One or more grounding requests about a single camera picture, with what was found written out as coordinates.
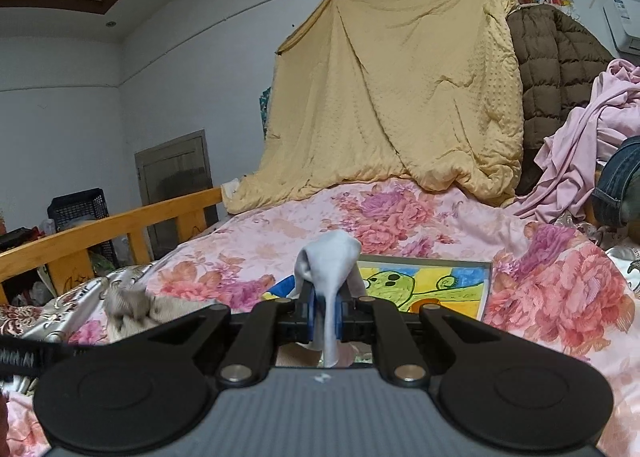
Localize brown puffer jacket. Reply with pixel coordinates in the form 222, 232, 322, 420
505, 2, 616, 198

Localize white air conditioner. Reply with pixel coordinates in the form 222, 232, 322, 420
602, 0, 640, 55

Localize gold patterned satin cloth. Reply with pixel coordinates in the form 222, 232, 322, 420
605, 244, 640, 294
0, 262, 161, 343

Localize wooden bed rail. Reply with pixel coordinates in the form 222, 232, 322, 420
0, 187, 223, 305

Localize black plastic crate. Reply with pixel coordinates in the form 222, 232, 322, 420
47, 188, 121, 270

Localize grey wooden door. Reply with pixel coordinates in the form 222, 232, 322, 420
135, 130, 218, 260

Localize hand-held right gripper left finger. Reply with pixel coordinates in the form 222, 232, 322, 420
112, 287, 322, 385

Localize blue jeans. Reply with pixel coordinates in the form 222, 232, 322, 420
592, 134, 640, 228

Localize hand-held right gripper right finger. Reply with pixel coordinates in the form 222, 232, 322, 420
334, 287, 536, 385

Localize teal patterned cloth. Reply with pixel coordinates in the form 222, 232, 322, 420
257, 87, 273, 140

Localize yellow quilted blanket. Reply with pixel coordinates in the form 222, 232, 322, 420
222, 0, 526, 215

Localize shallow cardboard box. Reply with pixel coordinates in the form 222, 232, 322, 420
356, 253, 494, 324

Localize pink cloth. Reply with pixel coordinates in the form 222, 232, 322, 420
505, 57, 640, 225

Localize light blue sock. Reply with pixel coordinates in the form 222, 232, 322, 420
292, 229, 366, 369

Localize grey beige sock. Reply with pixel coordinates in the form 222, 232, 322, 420
102, 279, 166, 338

